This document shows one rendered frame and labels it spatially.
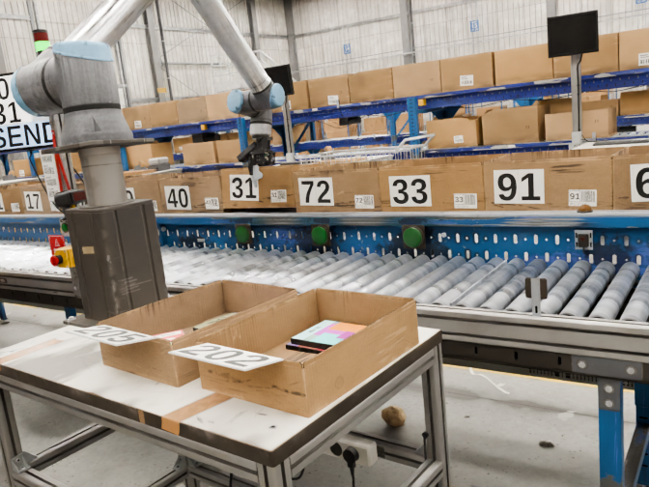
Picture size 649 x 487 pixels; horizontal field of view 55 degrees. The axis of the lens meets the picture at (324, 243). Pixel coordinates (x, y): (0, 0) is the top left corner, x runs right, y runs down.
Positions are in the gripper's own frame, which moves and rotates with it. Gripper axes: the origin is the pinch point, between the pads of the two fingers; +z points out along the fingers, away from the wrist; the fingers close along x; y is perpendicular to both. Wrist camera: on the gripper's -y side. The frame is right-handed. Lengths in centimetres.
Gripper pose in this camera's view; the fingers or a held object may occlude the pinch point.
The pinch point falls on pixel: (255, 185)
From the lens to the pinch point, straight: 262.5
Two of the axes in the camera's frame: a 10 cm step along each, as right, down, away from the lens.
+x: 5.6, 0.1, 8.3
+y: 8.3, 0.2, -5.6
